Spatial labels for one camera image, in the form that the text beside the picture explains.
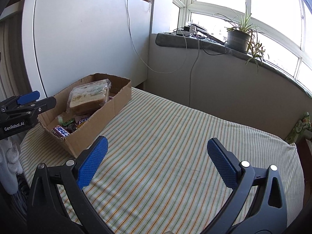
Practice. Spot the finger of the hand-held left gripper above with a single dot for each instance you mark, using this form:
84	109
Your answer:
29	97
43	103

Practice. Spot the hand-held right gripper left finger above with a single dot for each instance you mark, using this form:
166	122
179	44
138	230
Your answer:
93	162

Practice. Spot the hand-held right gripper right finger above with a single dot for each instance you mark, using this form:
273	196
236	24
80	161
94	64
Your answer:
220	165

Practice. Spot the clear red-edged candy packet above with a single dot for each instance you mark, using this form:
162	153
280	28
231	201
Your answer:
68	122

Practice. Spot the brown chocolate bar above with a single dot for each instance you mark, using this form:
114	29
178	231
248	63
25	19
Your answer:
63	131
82	120

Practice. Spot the brown cardboard box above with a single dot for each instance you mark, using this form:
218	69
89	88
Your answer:
97	124

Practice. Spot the bagged sliced bread loaf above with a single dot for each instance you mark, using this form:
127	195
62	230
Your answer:
89	96

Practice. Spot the white fluffy cloth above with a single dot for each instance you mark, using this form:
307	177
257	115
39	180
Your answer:
9	165

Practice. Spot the striped bed sheet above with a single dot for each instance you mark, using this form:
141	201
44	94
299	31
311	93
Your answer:
158	151

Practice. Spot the white cabinet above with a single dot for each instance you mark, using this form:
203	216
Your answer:
85	36

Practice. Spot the green gift bag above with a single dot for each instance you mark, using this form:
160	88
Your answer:
301	126

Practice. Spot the potted spider plant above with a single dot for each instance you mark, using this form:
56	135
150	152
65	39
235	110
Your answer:
240	36

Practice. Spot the grey window sill cover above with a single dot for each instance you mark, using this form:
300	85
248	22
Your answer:
175	41

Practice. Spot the white power strip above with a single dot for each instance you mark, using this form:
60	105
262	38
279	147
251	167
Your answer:
182	32

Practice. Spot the white power adapter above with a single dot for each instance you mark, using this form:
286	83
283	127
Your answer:
193	29

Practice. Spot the white framed window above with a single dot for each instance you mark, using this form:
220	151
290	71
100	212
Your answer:
243	4

